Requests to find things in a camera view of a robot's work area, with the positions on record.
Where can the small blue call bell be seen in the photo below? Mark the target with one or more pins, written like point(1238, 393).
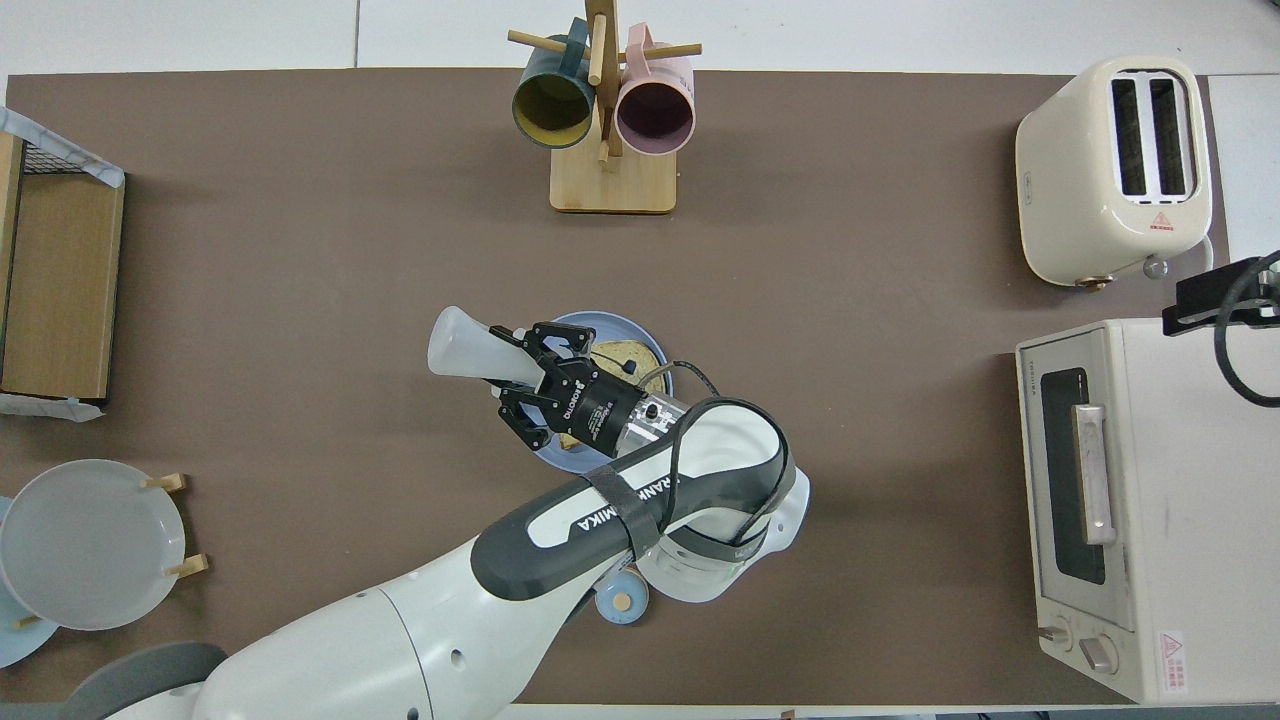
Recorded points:
point(625, 603)

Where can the brown table mat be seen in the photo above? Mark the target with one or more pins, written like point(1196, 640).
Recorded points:
point(850, 450)

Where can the dark teal mug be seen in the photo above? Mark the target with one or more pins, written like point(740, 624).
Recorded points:
point(553, 105)

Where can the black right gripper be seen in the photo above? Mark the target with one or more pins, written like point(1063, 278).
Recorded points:
point(1268, 282)

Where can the marble patterned shelf panel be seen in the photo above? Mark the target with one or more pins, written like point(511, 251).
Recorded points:
point(60, 145)
point(50, 408)

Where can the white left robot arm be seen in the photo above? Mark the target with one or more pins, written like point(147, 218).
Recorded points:
point(400, 640)

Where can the toasted bread slice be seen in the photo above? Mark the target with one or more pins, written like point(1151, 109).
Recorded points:
point(610, 355)

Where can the wooden plate rack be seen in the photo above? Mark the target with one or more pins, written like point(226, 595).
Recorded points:
point(175, 482)

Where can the blue round plate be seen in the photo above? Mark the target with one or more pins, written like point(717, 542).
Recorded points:
point(15, 645)
point(625, 328)

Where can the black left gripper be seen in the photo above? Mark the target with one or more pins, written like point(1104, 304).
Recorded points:
point(595, 405)

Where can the wooden mug tree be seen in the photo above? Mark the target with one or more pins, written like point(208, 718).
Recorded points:
point(612, 185)

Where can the cream two-slot toaster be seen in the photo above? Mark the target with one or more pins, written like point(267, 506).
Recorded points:
point(1070, 180)

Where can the wooden shelf unit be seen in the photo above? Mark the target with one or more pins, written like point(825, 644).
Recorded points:
point(60, 280)

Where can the white toaster oven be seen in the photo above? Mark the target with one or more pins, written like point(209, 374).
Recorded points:
point(1190, 500)

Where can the grey round plate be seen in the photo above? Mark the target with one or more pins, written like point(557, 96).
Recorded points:
point(90, 545)

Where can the white squeeze bottle blue cap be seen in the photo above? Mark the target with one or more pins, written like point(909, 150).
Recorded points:
point(465, 345)

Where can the pink mug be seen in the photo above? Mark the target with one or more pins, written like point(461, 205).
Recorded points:
point(655, 110)

